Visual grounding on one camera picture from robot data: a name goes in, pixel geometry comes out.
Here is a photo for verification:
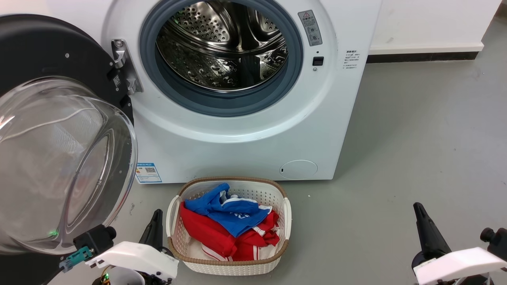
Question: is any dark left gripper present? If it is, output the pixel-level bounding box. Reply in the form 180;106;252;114
92;209;175;285

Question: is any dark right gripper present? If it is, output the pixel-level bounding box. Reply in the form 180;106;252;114
412;202;452;270

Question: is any black round glass washer door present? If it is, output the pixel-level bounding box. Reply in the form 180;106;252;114
0;14;138;285

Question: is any white front-load washing machine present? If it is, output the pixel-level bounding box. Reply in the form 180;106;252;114
48;0;383;185

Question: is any metal door hinge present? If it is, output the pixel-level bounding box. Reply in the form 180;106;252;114
111;38;144;96

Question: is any red garment with white stripes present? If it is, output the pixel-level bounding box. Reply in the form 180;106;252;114
179;201;280;262

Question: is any blue energy label sticker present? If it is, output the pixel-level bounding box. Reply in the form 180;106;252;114
135;162;163;184

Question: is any blue garment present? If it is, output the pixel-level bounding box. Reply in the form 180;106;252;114
184;182;273;238

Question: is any white plastic laundry basket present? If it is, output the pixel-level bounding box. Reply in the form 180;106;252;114
166;177;292;276

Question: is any round white filter cover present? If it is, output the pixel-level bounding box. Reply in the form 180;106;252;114
279;160;318;180

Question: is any black baseboard strip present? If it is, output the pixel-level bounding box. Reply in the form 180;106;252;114
366;51;479;64

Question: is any grey warning sticker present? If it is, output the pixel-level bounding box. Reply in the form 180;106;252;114
297;9;323;47

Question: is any teal cable connector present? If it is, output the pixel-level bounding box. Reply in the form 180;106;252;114
59;246;94;273

